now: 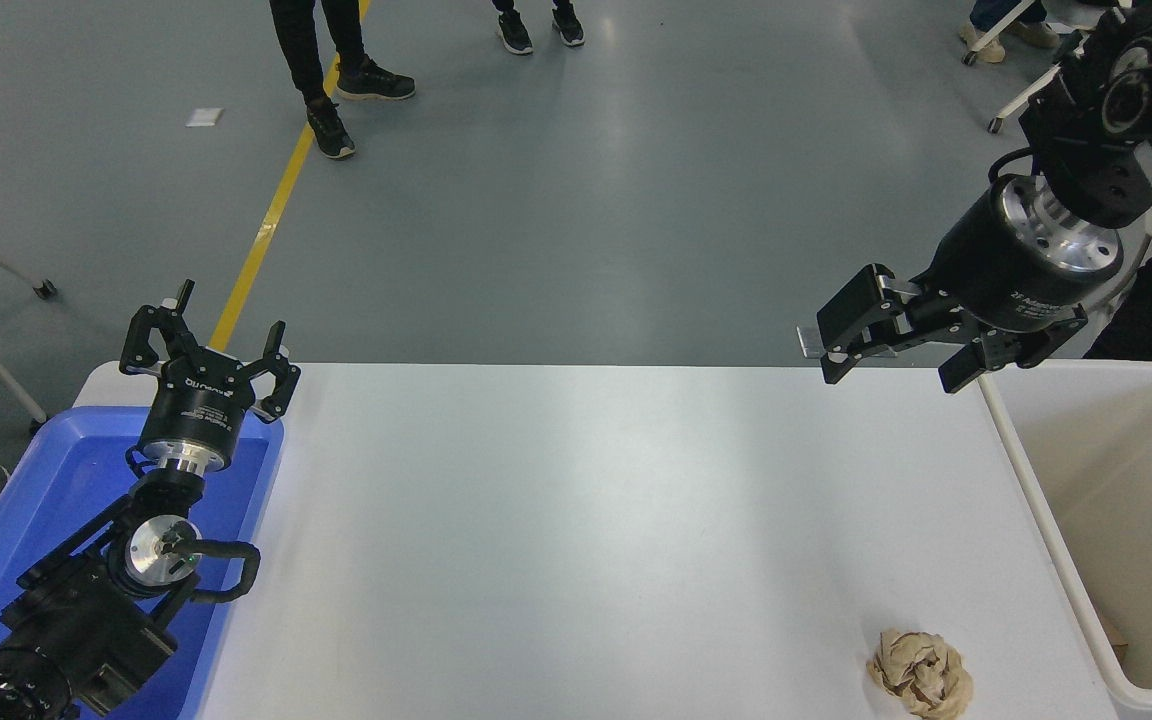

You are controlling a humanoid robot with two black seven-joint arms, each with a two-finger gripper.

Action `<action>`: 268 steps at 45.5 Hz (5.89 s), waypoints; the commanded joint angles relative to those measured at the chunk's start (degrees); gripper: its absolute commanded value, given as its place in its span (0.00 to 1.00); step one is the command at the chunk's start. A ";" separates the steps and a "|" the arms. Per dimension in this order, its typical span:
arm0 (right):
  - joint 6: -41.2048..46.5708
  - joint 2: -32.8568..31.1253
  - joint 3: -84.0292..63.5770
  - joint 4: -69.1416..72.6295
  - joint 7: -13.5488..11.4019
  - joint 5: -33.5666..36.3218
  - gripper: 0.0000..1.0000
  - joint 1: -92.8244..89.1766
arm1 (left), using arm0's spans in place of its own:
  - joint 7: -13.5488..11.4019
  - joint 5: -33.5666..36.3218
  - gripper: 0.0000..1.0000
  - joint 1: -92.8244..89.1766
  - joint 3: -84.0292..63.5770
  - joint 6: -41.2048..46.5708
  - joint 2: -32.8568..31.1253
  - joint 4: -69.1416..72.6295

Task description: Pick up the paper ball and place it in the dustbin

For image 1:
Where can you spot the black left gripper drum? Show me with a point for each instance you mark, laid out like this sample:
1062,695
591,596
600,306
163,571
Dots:
198,410

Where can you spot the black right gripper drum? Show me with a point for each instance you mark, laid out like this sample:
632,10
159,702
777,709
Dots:
996,270

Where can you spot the tan paper ball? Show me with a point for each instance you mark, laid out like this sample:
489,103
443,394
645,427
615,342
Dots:
921,675

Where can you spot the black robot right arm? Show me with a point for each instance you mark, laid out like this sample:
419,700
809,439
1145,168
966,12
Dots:
1106,120

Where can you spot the blue plastic tray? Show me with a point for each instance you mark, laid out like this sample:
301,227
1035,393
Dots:
46,480

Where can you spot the large pale plastic bin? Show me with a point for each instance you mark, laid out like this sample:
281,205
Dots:
1136,480

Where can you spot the white paper scrap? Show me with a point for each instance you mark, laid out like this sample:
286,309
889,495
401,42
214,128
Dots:
204,117

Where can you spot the brown cardboard piece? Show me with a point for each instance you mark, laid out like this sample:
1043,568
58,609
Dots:
1114,640

